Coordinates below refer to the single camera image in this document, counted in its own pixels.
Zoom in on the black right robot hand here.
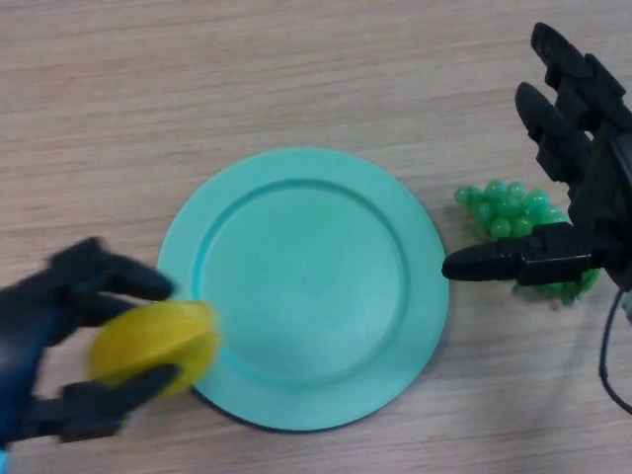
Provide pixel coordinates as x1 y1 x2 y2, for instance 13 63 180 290
441 22 632 292

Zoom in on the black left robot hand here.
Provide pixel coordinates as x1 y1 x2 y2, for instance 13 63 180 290
0 237 179 450

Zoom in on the yellow starfruit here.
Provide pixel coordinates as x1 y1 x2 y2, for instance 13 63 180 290
87 299 221 399

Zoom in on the green round plate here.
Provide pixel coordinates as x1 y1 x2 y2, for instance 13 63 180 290
156 147 450 432

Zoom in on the green grape bunch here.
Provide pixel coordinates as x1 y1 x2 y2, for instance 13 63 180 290
453 180 601 305

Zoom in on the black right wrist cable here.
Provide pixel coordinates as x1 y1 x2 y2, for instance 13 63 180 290
598 290 632 416

